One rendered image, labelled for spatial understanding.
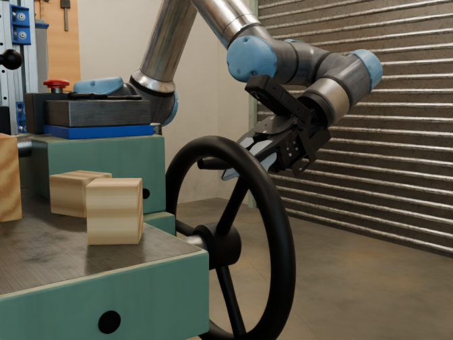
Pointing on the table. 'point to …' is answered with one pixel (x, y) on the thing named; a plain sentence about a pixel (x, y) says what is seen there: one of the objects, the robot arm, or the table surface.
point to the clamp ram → (24, 148)
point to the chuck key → (85, 96)
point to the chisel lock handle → (11, 59)
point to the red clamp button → (56, 83)
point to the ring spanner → (123, 98)
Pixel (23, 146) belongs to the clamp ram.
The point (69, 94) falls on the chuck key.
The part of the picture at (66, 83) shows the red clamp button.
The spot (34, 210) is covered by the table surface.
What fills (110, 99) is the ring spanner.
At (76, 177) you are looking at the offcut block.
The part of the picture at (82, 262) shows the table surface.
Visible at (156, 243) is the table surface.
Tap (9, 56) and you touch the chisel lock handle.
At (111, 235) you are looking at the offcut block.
